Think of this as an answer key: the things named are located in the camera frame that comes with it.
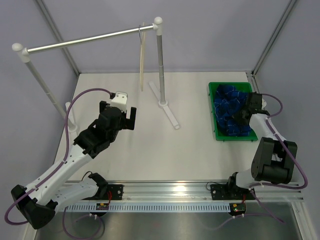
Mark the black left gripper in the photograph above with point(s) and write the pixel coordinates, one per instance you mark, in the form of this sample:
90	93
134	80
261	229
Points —
129	122

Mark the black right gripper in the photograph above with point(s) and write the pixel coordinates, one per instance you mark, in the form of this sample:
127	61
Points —
235	117

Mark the blue plaid shirt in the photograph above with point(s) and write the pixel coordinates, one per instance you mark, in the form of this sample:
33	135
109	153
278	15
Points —
227	102

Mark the white hanger with metal hook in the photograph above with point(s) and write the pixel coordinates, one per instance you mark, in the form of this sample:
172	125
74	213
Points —
142	37

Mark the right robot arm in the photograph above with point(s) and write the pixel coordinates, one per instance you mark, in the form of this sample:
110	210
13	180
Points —
272	162

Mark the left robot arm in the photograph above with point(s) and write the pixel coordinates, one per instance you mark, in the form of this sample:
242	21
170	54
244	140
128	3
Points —
42	199

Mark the green plastic tray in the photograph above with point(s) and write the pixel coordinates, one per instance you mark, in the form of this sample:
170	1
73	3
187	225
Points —
240	86

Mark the silver clothes rack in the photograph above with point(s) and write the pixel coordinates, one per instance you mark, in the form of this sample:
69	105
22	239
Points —
157	26

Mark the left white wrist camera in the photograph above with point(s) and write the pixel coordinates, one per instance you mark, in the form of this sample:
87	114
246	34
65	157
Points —
120	101

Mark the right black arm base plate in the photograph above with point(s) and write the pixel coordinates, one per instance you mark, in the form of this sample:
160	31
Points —
220	192

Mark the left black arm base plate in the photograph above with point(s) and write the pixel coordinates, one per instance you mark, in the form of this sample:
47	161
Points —
114	191

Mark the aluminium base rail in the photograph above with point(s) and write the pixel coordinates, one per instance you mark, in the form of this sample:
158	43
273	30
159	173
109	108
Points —
194	191

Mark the white slotted cable duct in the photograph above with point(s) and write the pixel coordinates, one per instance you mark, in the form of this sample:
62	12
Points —
139	207

